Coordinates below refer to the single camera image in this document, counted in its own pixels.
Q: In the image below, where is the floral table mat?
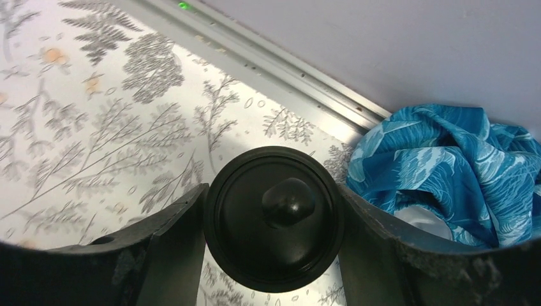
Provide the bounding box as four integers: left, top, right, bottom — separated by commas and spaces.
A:
1, 1, 350, 305

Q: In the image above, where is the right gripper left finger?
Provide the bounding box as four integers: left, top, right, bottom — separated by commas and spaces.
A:
1, 184, 209, 305

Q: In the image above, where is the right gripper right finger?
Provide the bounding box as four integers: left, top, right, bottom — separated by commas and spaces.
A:
339, 186, 540, 305

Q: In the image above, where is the clear black lid jar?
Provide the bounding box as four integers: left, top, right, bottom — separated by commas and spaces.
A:
204, 146, 345, 293

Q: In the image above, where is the blue patterned cloth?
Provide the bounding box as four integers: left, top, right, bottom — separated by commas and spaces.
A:
346, 104, 540, 248

